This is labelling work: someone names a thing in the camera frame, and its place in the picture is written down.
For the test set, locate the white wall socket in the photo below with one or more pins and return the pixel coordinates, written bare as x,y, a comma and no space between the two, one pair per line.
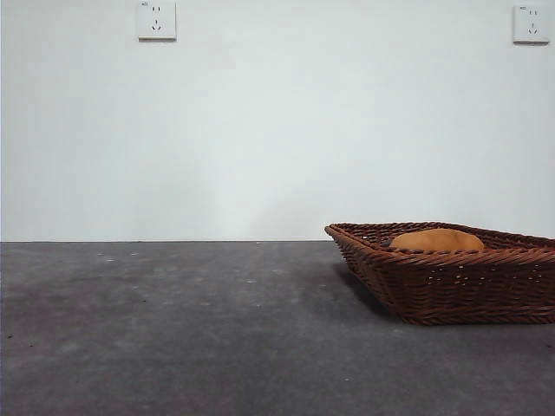
157,21
531,25

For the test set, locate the brown potato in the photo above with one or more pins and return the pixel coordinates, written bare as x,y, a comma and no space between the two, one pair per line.
438,240

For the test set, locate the brown wicker basket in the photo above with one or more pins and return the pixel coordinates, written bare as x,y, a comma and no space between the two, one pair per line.
468,286

